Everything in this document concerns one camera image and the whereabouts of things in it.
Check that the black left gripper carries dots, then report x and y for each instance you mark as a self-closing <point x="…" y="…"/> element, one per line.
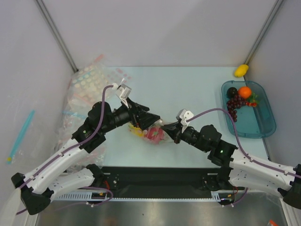
<point x="139" y="116"/>

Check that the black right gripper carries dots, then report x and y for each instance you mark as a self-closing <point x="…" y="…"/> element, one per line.
<point x="177" y="134"/>

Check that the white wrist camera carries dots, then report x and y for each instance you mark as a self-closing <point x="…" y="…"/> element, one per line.
<point x="122" y="92"/>
<point x="183" y="116"/>

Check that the pink dotted zip top bag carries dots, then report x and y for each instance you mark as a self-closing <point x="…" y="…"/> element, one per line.
<point x="159" y="123"/>

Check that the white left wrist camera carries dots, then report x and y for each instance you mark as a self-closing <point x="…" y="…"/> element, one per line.
<point x="122" y="92"/>

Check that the aluminium frame rail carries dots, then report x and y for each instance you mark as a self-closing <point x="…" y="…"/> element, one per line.
<point x="271" y="184"/>

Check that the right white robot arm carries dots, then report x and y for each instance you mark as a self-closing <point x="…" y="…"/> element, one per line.
<point x="240" y="169"/>

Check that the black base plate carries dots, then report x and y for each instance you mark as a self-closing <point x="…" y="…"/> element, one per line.
<point x="123" y="179"/>

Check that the yellow mango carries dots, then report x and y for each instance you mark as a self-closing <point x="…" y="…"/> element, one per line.
<point x="241" y="71"/>

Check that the teal plastic fruit bin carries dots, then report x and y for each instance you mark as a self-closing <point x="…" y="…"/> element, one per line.
<point x="253" y="122"/>

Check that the dark plum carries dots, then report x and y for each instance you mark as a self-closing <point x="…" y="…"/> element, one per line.
<point x="232" y="92"/>

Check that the purple grape bunch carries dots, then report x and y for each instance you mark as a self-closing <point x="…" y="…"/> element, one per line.
<point x="237" y="102"/>

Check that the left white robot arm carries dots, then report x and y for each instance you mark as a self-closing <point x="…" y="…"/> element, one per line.
<point x="41" y="185"/>

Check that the pile of zip bags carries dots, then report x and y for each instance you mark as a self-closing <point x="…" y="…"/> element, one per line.
<point x="85" y="89"/>

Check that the blue zipper bag on wall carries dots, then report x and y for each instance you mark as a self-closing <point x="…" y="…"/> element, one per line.
<point x="34" y="143"/>

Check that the white slotted cable duct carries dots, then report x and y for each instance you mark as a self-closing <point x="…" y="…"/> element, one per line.
<point x="94" y="196"/>

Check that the orange fruit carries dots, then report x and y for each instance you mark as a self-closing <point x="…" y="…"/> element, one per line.
<point x="245" y="92"/>

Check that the pink dragon fruit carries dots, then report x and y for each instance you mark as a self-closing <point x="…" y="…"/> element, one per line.
<point x="156" y="135"/>

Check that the yellow banana bunch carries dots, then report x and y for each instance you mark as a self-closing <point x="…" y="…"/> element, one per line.
<point x="137" y="131"/>

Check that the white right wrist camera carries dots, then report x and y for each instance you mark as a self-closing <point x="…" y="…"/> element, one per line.
<point x="183" y="116"/>

